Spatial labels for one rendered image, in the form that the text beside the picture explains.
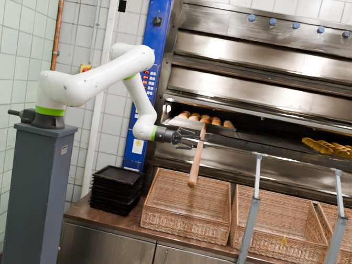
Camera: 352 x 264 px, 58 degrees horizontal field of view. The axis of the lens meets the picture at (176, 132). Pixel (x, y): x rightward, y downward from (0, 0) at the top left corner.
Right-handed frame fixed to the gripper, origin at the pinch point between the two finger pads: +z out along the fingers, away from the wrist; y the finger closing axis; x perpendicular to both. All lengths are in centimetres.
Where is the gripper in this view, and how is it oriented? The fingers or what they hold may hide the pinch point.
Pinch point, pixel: (200, 142)
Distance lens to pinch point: 184.4
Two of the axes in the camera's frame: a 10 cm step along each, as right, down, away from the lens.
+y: -1.9, 9.7, 1.5
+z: 9.8, 2.0, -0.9
